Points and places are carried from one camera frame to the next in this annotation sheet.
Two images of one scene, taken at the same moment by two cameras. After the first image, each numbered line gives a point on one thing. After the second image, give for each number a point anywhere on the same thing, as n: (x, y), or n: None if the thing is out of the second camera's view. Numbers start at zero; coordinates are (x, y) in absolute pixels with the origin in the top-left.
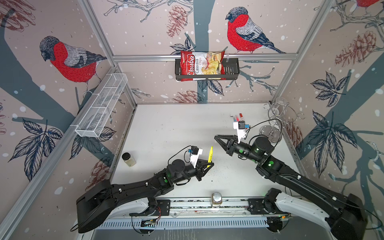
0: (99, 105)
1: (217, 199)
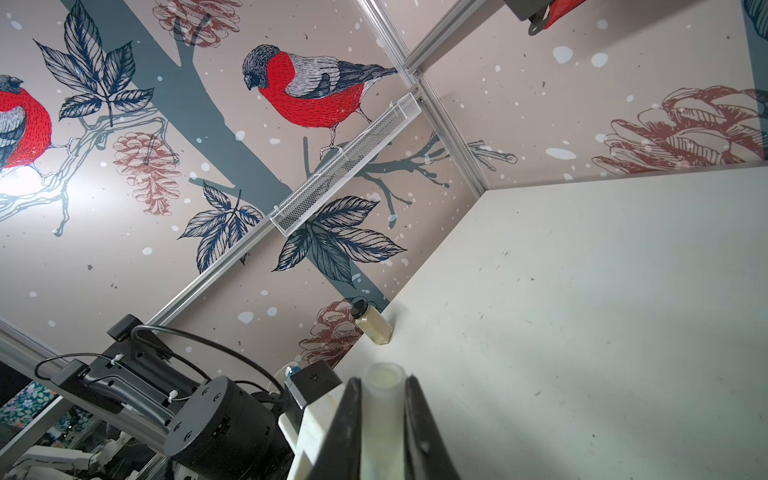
0: (292, 208)
1: None
